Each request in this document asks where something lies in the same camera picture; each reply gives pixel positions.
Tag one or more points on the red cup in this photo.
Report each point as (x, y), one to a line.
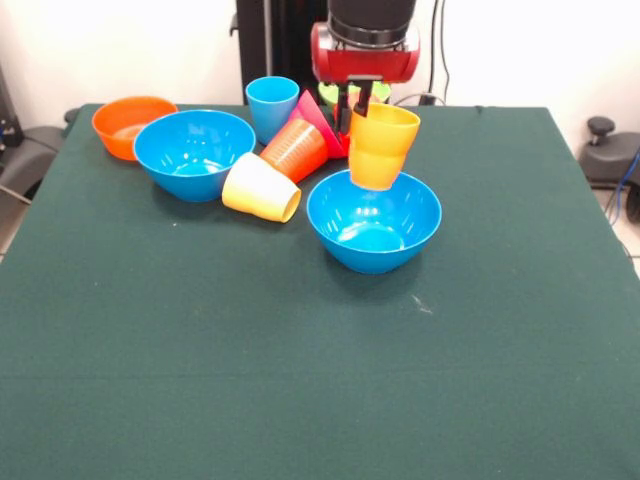
(344, 142)

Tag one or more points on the dark green tablecloth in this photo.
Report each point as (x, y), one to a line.
(320, 350)

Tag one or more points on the green bowl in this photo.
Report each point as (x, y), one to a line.
(327, 92)

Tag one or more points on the pink bowl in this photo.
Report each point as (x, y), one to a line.
(315, 115)

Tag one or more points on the light orange cup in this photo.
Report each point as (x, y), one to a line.
(382, 145)

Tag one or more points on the orange bowl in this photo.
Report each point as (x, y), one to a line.
(120, 125)

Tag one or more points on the grey pedestal foot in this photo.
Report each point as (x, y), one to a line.
(615, 155)
(30, 150)

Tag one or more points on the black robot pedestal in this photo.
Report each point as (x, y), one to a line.
(280, 40)

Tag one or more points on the blue cup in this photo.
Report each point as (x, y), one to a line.
(270, 110)

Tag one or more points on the yellow cup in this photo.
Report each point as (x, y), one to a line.
(260, 192)

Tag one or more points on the large blue bowl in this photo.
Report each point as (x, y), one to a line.
(375, 225)
(195, 150)

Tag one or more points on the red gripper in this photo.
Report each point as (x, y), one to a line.
(370, 62)

